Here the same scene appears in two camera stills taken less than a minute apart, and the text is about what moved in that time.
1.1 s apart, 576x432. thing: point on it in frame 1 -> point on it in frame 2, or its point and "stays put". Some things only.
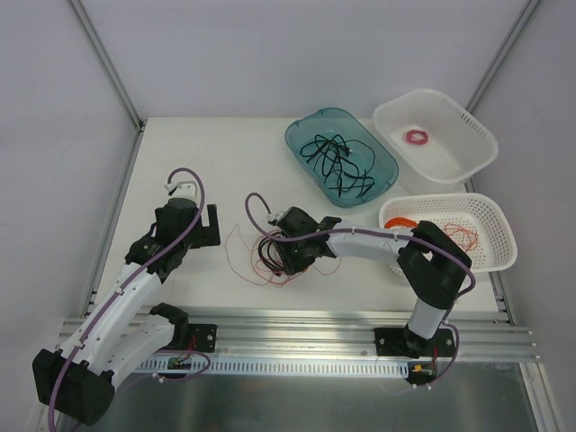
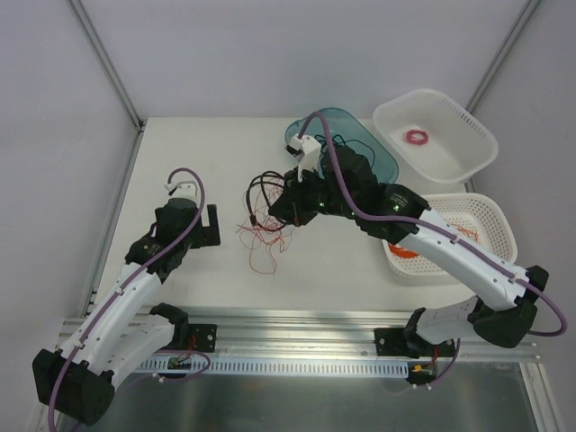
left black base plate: x=205 y=337 stays put
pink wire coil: x=408 y=137 stays put
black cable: x=270 y=256 -> x=261 y=175
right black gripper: x=288 y=259 -> x=283 y=207
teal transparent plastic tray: x=341 y=155 stays put
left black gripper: x=209 y=225 stays put
